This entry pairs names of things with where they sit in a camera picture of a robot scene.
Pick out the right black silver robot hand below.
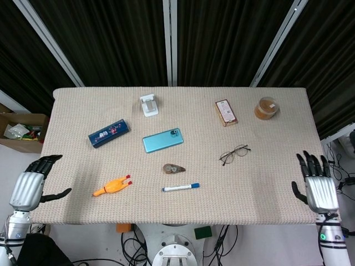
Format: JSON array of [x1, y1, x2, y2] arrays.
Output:
[[291, 150, 339, 214]]

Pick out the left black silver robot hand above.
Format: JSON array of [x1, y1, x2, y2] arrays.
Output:
[[9, 154, 73, 212]]

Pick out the wire frame eyeglasses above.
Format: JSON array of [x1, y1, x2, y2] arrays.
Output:
[[219, 144, 252, 167]]

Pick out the brown cardboard box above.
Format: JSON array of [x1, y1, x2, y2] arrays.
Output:
[[0, 112, 50, 154]]

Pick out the clear plastic bag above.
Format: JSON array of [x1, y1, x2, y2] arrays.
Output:
[[3, 124, 28, 139]]

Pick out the black cloth bundle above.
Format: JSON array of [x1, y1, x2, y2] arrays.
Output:
[[16, 232, 73, 266]]

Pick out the yellow rubber chicken toy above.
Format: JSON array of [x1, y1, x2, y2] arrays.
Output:
[[92, 173, 133, 198]]

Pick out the clear jar of rubber bands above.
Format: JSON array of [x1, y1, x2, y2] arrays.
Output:
[[254, 96, 280, 120]]

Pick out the dark blue pencil box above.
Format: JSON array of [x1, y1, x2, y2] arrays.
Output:
[[88, 119, 131, 149]]

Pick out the green block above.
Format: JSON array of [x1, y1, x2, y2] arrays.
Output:
[[194, 226, 213, 239]]

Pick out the red yellow cardboard packet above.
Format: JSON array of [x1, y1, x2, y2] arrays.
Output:
[[214, 99, 239, 127]]

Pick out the beige woven tablecloth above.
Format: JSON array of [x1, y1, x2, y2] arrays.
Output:
[[27, 87, 320, 226]]

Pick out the black curtain panel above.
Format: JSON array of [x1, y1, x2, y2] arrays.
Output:
[[29, 0, 169, 87], [176, 0, 295, 87], [260, 0, 355, 140], [0, 0, 76, 114]]

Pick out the blue white marker pen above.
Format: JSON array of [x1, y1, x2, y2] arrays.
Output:
[[161, 182, 201, 193]]

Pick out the teal smartphone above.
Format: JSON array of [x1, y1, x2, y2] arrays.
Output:
[[142, 127, 185, 154]]

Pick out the brown correction tape dispenser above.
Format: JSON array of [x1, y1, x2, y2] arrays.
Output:
[[162, 163, 186, 175]]

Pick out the white phone stand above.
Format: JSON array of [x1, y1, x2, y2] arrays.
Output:
[[139, 94, 161, 118]]

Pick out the white robot torso base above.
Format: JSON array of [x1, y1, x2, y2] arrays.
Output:
[[135, 223, 217, 266]]

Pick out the black floor cable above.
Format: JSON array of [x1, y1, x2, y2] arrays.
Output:
[[324, 142, 355, 196], [120, 224, 153, 266], [204, 224, 240, 266]]

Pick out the white metal cart frame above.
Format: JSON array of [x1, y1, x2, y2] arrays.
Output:
[[320, 124, 355, 158]]

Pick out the white partition frame post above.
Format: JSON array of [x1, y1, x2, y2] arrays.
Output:
[[249, 0, 308, 88], [0, 90, 28, 114], [12, 0, 84, 87], [162, 0, 179, 86]]

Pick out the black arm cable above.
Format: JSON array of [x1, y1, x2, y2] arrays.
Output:
[[72, 257, 148, 264]]

